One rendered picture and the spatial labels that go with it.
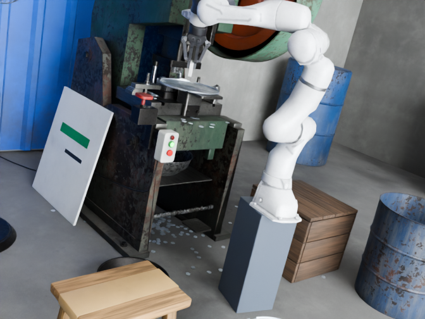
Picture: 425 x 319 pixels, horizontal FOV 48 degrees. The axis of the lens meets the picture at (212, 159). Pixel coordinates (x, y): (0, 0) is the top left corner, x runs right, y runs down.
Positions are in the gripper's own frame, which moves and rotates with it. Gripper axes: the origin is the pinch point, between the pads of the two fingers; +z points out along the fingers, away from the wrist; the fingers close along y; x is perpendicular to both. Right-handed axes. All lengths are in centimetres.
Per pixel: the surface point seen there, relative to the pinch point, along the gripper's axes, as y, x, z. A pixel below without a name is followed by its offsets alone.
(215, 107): 15.5, 19.1, 27.9
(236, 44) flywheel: 20, 46, 4
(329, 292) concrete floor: 85, -42, 80
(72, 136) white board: -55, 12, 58
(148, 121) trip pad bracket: -13.4, -20.6, 18.4
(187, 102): 1.1, 4.1, 19.9
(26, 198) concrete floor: -74, -4, 92
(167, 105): -7.8, -0.5, 20.7
